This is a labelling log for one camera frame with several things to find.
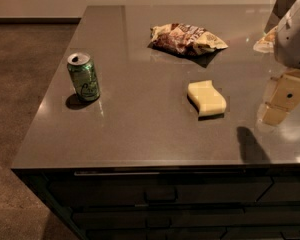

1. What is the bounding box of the pale snack packet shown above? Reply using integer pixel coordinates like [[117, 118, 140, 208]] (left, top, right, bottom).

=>
[[253, 26, 277, 53]]

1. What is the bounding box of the yellow sponge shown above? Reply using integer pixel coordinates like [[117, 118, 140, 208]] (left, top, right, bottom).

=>
[[187, 80, 227, 117]]

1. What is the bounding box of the dark box with snacks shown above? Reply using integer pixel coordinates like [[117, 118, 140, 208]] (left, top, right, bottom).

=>
[[264, 0, 296, 33]]

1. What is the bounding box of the brown chip bag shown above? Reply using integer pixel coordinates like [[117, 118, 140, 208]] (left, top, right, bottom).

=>
[[151, 23, 228, 57]]

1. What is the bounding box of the dark drawer cabinet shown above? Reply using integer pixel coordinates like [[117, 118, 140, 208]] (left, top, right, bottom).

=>
[[15, 168, 300, 240]]

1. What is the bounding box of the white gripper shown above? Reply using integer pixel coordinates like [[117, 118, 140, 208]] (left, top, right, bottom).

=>
[[261, 0, 300, 126]]

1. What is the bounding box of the green soda can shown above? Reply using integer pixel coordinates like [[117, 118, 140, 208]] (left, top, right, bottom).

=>
[[67, 52, 100, 102]]

